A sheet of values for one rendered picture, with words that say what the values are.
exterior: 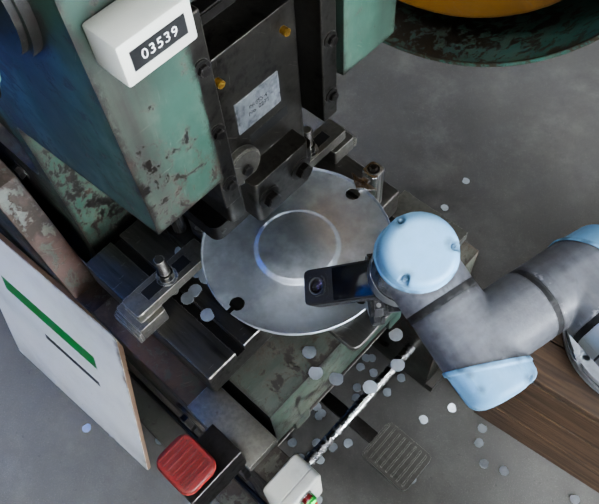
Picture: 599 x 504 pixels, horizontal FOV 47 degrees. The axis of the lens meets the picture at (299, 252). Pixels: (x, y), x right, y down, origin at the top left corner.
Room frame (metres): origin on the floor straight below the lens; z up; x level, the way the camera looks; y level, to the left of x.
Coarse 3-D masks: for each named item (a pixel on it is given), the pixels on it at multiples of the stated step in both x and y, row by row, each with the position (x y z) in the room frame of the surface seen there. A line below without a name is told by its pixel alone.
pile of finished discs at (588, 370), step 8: (568, 336) 0.48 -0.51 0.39; (568, 344) 0.47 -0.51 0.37; (576, 344) 0.46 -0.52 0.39; (568, 352) 0.46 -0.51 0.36; (576, 352) 0.45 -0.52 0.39; (584, 352) 0.45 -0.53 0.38; (576, 360) 0.44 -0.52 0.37; (584, 360) 0.43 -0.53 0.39; (592, 360) 0.43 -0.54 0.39; (576, 368) 0.42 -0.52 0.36; (584, 368) 0.41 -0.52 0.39; (592, 368) 0.41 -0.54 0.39; (584, 376) 0.40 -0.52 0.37; (592, 376) 0.39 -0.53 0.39; (592, 384) 0.39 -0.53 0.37
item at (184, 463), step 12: (180, 444) 0.25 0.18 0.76; (192, 444) 0.25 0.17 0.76; (168, 456) 0.24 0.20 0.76; (180, 456) 0.23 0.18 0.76; (192, 456) 0.23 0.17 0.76; (204, 456) 0.23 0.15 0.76; (168, 468) 0.22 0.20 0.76; (180, 468) 0.22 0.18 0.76; (192, 468) 0.22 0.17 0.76; (204, 468) 0.21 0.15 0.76; (168, 480) 0.20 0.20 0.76; (180, 480) 0.20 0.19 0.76; (192, 480) 0.20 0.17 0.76; (204, 480) 0.20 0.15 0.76; (180, 492) 0.19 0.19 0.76; (192, 492) 0.19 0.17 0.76
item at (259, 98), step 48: (240, 0) 0.60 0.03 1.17; (288, 0) 0.59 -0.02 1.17; (240, 48) 0.54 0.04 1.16; (288, 48) 0.59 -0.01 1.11; (240, 96) 0.54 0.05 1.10; (288, 96) 0.58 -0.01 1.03; (240, 144) 0.53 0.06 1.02; (288, 144) 0.56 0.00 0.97; (240, 192) 0.52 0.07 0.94; (288, 192) 0.53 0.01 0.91
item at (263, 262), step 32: (320, 192) 0.61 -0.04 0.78; (256, 224) 0.57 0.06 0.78; (288, 224) 0.56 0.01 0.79; (320, 224) 0.55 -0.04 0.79; (352, 224) 0.55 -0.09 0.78; (384, 224) 0.54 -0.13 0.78; (224, 256) 0.52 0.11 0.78; (256, 256) 0.51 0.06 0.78; (288, 256) 0.50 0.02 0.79; (320, 256) 0.50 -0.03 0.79; (352, 256) 0.49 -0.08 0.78; (224, 288) 0.46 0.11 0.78; (256, 288) 0.46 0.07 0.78; (288, 288) 0.45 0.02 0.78; (256, 320) 0.41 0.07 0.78; (288, 320) 0.40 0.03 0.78; (320, 320) 0.40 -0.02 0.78
